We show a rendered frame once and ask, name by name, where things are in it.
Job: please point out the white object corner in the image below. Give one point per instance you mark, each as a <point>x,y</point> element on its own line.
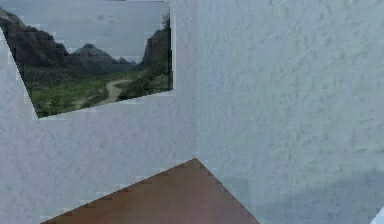
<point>379,218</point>

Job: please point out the mountain landscape wall picture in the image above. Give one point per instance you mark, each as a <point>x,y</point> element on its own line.
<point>86,56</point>

